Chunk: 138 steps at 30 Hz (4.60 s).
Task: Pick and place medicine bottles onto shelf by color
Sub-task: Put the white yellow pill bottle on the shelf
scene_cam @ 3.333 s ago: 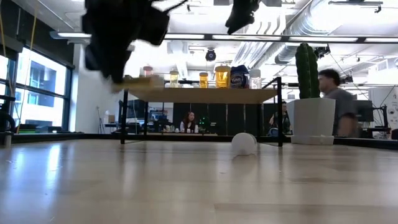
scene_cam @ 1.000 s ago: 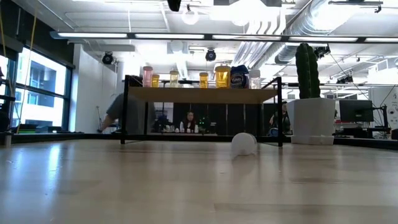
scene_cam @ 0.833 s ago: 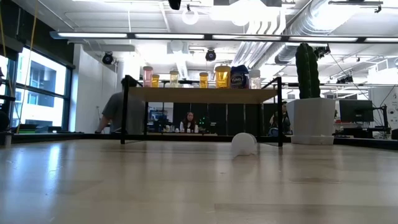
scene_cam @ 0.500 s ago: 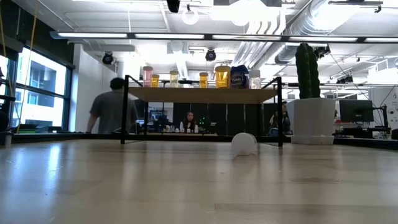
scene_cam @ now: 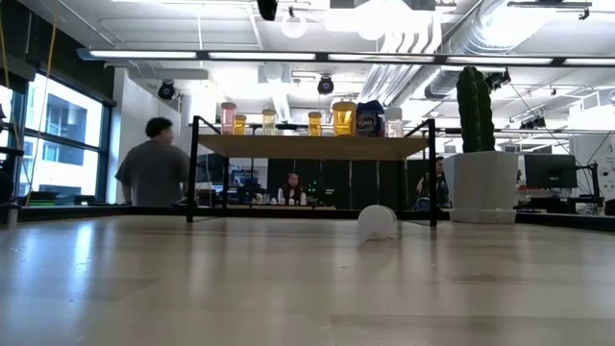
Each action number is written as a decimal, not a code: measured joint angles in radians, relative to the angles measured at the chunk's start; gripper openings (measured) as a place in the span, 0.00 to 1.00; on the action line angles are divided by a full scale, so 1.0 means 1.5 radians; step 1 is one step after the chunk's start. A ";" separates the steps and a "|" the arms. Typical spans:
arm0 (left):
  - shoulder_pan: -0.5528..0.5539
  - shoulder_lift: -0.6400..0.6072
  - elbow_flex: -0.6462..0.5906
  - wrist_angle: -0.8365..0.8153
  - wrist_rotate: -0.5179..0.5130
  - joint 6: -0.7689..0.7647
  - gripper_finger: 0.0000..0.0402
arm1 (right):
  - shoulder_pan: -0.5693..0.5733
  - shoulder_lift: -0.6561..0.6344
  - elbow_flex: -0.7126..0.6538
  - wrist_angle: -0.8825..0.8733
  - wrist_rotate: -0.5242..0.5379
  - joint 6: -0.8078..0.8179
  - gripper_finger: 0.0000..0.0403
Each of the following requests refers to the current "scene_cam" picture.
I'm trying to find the small white bottle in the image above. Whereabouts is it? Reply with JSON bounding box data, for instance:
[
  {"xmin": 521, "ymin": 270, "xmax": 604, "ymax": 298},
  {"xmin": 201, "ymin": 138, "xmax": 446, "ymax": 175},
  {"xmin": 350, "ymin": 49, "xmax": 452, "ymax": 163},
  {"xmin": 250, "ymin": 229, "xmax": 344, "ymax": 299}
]
[{"xmin": 261, "ymin": 108, "xmax": 278, "ymax": 136}]

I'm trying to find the pink tablet bottle white cap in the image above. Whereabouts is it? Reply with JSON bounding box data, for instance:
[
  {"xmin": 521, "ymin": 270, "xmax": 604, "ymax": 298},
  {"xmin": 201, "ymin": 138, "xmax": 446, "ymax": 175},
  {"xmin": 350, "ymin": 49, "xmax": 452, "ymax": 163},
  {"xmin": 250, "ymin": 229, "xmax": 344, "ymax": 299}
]
[{"xmin": 220, "ymin": 101, "xmax": 237, "ymax": 136}]

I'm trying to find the Tums bottle blue cap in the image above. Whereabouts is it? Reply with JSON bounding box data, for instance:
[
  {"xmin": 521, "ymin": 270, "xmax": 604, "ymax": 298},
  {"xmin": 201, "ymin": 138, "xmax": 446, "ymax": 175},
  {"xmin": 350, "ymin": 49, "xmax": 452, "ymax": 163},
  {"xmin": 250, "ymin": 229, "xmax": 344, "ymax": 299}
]
[{"xmin": 355, "ymin": 99, "xmax": 385, "ymax": 138}]

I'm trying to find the clear pill bottle white cap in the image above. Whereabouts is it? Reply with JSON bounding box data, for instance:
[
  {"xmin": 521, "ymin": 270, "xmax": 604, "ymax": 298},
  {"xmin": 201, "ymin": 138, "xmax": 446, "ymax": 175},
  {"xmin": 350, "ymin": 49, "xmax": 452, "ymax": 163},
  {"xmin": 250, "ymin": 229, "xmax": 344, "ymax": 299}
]
[{"xmin": 383, "ymin": 106, "xmax": 404, "ymax": 139}]

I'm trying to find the wide white plastic bottle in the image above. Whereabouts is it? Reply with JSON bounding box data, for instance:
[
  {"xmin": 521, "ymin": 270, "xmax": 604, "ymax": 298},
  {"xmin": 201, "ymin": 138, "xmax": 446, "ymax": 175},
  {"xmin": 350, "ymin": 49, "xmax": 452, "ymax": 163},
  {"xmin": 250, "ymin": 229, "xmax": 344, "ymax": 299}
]
[{"xmin": 356, "ymin": 204, "xmax": 399, "ymax": 244}]

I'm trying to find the wooden shelf with black legs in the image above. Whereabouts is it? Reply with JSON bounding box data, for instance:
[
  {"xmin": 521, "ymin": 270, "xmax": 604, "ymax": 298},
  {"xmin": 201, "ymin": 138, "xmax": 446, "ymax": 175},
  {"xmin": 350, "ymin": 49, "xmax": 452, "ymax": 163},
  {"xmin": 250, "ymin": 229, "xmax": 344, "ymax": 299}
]
[{"xmin": 185, "ymin": 114, "xmax": 438, "ymax": 228}]

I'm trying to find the round white pendant lamp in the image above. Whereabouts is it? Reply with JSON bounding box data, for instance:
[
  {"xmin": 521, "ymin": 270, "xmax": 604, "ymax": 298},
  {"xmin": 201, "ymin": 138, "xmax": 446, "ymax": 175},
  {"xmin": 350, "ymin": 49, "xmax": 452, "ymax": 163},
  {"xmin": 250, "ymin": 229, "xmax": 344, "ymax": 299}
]
[{"xmin": 281, "ymin": 7, "xmax": 308, "ymax": 39}]

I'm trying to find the long ceiling light bar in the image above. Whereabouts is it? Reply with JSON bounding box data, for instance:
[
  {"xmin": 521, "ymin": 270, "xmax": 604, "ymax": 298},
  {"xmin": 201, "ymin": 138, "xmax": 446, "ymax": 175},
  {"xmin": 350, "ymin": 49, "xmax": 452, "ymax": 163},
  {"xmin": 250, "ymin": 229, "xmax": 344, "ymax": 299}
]
[{"xmin": 76, "ymin": 46, "xmax": 615, "ymax": 68}]

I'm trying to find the person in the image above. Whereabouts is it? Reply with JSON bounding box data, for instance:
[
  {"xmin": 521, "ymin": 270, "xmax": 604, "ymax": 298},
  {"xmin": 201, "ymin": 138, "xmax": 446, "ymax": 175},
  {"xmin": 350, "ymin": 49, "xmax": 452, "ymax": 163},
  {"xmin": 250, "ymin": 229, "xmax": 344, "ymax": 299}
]
[
  {"xmin": 276, "ymin": 172, "xmax": 308, "ymax": 207},
  {"xmin": 415, "ymin": 156, "xmax": 453, "ymax": 211},
  {"xmin": 113, "ymin": 116, "xmax": 192, "ymax": 208}
]

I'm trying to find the green cactus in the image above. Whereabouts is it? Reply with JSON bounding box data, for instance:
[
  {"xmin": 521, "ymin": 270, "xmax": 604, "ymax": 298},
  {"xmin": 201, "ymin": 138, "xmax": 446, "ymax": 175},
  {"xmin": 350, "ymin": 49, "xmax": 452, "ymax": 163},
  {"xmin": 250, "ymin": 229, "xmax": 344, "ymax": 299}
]
[{"xmin": 455, "ymin": 65, "xmax": 497, "ymax": 154}]

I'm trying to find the large window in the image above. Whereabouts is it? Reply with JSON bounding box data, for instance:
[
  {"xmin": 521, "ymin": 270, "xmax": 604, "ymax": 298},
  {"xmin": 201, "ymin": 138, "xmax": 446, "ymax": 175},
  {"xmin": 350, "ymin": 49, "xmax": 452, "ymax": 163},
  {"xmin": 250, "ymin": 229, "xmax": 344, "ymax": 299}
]
[{"xmin": 0, "ymin": 71, "xmax": 114, "ymax": 206}]

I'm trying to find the white planter pot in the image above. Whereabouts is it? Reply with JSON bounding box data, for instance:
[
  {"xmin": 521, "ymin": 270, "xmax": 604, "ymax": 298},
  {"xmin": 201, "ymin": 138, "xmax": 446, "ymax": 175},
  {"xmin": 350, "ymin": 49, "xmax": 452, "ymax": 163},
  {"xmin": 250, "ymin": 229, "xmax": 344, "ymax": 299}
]
[{"xmin": 440, "ymin": 150, "xmax": 521, "ymax": 225}]

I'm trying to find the black computer monitor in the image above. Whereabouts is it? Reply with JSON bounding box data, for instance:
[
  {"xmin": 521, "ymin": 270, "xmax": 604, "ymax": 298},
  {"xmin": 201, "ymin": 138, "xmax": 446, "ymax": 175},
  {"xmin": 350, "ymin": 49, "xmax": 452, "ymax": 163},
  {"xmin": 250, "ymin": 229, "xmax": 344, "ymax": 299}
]
[{"xmin": 523, "ymin": 153, "xmax": 578, "ymax": 190}]

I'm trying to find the silver ventilation duct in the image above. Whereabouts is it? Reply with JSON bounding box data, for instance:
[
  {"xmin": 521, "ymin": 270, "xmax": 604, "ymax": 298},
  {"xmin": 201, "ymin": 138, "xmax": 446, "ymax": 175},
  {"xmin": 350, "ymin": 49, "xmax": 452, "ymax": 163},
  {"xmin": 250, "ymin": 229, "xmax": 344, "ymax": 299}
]
[{"xmin": 425, "ymin": 0, "xmax": 558, "ymax": 100}]

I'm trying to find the yellow cable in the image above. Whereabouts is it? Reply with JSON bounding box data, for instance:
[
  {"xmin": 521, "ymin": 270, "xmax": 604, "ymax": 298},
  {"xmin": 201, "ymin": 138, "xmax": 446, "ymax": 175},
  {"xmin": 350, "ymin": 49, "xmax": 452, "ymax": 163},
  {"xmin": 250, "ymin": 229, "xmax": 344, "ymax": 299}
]
[{"xmin": 23, "ymin": 0, "xmax": 62, "ymax": 206}]

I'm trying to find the black ceiling camera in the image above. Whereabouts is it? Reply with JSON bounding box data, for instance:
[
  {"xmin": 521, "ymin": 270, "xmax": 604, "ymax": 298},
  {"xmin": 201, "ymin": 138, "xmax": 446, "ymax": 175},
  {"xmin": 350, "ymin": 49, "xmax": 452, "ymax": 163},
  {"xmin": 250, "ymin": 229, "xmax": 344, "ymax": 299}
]
[{"xmin": 484, "ymin": 69, "xmax": 511, "ymax": 92}]

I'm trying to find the black aluminium table frame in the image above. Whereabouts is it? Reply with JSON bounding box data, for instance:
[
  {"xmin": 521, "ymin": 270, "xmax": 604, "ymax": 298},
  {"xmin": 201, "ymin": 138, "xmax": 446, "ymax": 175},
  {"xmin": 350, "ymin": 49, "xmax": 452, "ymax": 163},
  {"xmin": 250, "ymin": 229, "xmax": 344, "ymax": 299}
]
[{"xmin": 0, "ymin": 204, "xmax": 615, "ymax": 232}]

